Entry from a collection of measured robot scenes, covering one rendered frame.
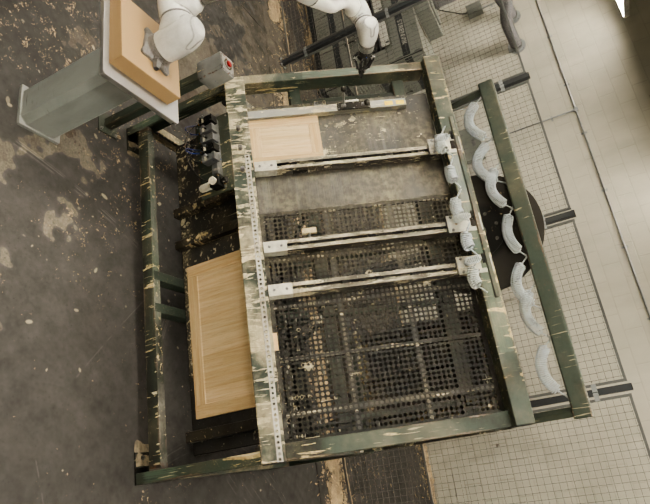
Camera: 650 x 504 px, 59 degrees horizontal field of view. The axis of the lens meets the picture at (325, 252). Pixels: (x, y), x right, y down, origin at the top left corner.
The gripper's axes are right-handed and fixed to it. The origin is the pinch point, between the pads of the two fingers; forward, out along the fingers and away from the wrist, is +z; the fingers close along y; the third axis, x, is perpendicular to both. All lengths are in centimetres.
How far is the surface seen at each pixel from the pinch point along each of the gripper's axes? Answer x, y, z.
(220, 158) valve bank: 41, 87, 13
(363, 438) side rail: 202, 32, 10
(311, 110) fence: 15.2, 31.4, 11.5
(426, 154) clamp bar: 54, -30, 8
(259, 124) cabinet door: 20, 63, 14
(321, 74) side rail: -9.2, 22.0, 10.5
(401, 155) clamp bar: 53, -15, 8
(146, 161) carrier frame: 19, 135, 45
